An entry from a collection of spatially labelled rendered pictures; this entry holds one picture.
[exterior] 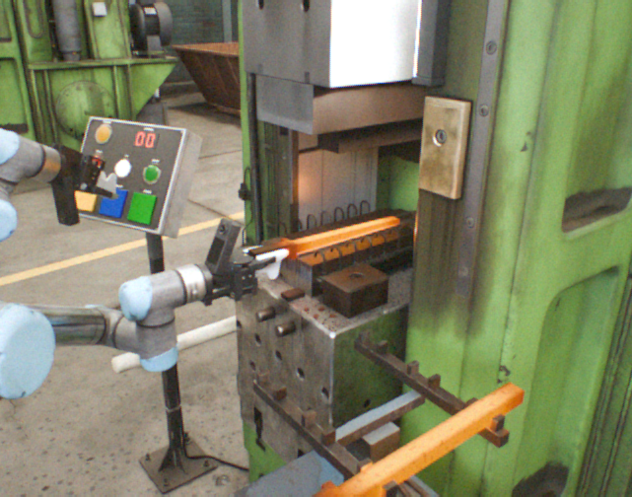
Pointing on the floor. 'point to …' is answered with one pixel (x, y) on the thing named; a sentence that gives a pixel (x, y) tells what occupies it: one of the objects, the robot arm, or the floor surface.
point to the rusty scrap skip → (215, 74)
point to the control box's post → (174, 365)
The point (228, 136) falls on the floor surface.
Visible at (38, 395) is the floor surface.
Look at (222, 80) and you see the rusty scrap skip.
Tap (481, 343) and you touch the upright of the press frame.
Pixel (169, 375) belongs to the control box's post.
